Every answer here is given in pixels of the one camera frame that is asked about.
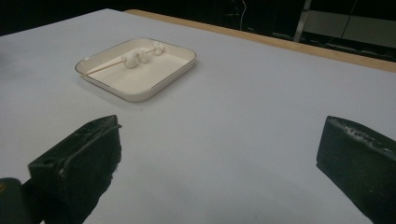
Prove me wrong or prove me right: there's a wooden skewer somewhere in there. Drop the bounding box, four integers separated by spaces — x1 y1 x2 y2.
81 48 157 77

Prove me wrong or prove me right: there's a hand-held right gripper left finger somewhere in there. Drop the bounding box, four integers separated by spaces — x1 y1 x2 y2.
27 114 122 224

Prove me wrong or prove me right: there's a cream rectangular tray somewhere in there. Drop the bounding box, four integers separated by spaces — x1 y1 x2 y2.
74 36 197 104

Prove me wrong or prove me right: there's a white cable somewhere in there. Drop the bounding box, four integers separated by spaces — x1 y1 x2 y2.
238 0 248 31

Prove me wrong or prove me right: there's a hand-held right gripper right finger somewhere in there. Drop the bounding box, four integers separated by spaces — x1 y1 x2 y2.
316 115 396 224

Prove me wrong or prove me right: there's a metal stand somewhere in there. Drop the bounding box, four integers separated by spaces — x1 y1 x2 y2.
293 0 313 43

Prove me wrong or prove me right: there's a white marshmallow piece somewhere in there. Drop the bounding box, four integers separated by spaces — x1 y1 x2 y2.
137 48 152 64
121 50 141 69
151 41 166 57

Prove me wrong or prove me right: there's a black cable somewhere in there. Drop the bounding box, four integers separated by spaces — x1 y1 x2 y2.
326 0 360 46

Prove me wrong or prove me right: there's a light grey panel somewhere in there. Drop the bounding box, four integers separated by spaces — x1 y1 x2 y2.
303 9 396 49

